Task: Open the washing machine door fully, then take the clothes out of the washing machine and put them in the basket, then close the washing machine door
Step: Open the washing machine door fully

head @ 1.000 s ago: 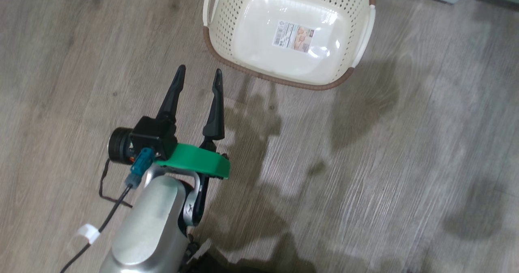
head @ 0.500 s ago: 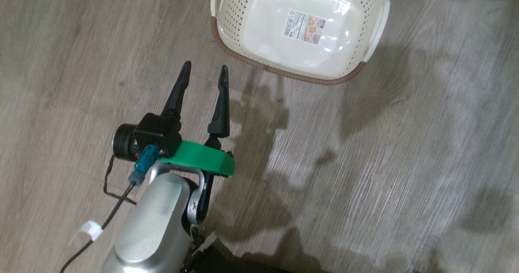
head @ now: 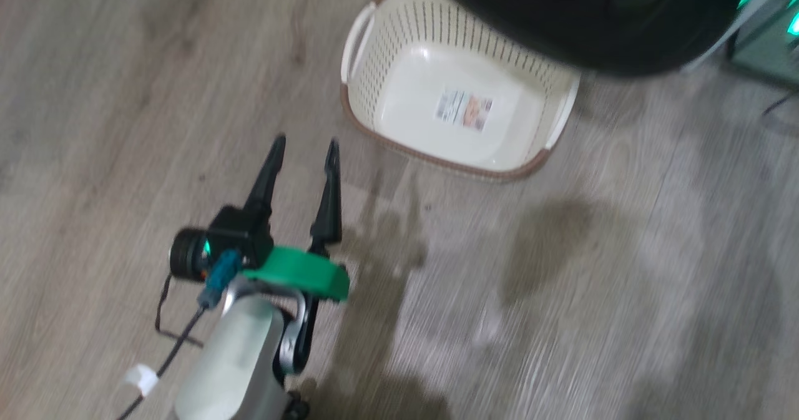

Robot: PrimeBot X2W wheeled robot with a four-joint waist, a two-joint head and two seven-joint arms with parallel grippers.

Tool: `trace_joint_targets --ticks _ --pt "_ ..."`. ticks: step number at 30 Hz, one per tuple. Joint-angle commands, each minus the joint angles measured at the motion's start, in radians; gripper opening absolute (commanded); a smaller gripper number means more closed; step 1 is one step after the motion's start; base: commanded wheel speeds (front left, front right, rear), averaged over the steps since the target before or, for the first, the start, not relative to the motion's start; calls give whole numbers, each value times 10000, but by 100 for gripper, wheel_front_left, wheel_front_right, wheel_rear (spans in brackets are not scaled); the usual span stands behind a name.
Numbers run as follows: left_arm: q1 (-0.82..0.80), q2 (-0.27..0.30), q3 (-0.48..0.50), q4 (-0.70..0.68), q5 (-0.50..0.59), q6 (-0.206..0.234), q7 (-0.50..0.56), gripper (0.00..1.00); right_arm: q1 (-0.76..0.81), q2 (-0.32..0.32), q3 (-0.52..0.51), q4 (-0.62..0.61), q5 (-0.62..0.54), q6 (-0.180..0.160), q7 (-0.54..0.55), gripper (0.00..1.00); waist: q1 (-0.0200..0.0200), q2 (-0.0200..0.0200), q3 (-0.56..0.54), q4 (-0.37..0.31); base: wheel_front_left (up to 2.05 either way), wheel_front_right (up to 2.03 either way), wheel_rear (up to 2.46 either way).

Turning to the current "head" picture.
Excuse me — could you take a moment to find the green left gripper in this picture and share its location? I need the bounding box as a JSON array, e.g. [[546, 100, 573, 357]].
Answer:
[[242, 133, 350, 302]]

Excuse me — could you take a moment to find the black round washing machine door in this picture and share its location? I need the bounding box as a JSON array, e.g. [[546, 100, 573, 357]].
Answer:
[[424, 0, 753, 77]]

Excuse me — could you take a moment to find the printed basket label sticker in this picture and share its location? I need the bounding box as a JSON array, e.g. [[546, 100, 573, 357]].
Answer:
[[435, 89, 494, 132]]

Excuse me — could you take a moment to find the cream perforated laundry basket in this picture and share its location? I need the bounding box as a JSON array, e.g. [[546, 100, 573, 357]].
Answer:
[[340, 0, 581, 182]]

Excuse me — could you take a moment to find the blue cable connector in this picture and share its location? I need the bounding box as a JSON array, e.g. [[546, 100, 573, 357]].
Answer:
[[199, 250, 243, 310]]

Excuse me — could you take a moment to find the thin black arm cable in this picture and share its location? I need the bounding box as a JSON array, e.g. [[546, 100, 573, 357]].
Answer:
[[115, 273, 210, 420]]

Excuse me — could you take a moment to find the white cable tag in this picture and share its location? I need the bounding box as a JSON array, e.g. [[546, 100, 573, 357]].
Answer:
[[124, 364, 160, 397]]

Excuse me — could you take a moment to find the black floor cable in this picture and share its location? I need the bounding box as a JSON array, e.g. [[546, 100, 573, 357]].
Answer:
[[760, 90, 799, 118]]

